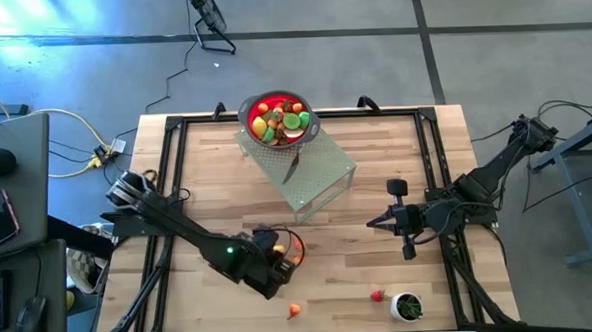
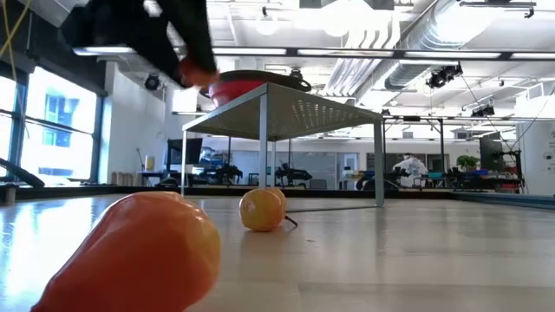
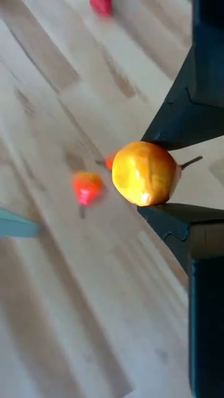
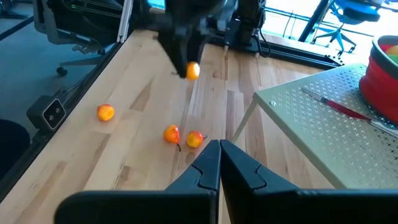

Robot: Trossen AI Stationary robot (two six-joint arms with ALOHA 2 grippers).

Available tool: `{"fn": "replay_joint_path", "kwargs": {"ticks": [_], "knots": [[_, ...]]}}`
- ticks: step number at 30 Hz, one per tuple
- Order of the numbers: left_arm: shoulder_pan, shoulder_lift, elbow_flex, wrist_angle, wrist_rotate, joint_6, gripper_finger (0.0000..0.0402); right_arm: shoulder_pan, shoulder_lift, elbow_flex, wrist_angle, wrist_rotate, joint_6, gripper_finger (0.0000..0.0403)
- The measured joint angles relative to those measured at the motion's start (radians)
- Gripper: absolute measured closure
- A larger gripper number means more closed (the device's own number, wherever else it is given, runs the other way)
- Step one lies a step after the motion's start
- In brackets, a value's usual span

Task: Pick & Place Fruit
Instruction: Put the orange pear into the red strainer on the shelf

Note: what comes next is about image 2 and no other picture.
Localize red collapsible bowl grey rim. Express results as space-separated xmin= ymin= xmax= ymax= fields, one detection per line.
xmin=199 ymin=69 xmax=313 ymax=108

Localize black monitor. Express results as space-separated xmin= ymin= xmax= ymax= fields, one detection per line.
xmin=166 ymin=138 xmax=204 ymax=166

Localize pale green perforated metal shelf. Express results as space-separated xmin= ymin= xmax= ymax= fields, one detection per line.
xmin=180 ymin=81 xmax=386 ymax=213

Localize person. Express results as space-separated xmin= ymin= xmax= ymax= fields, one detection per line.
xmin=392 ymin=152 xmax=430 ymax=188

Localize small orange toy pear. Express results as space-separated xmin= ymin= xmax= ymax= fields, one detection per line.
xmin=238 ymin=188 xmax=299 ymax=233
xmin=29 ymin=191 xmax=223 ymax=312

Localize white ring lamp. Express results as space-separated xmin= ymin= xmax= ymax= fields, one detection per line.
xmin=254 ymin=11 xmax=280 ymax=36

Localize black ceiling camera cluster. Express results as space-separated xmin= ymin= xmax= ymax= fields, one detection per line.
xmin=425 ymin=62 xmax=464 ymax=90

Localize black gantry frame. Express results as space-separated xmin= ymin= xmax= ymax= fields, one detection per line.
xmin=383 ymin=115 xmax=447 ymax=174

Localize tan wooden blocks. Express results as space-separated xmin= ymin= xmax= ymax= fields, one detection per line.
xmin=110 ymin=171 xmax=140 ymax=187

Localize green potted plant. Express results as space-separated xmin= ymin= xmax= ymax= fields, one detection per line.
xmin=455 ymin=153 xmax=480 ymax=172

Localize small orange toy peach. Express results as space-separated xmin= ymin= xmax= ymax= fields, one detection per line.
xmin=268 ymin=186 xmax=288 ymax=213

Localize black aluminium table frame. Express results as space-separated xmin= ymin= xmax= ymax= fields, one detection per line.
xmin=0 ymin=158 xmax=456 ymax=201

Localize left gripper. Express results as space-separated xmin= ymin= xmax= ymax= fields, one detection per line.
xmin=60 ymin=0 xmax=218 ymax=89

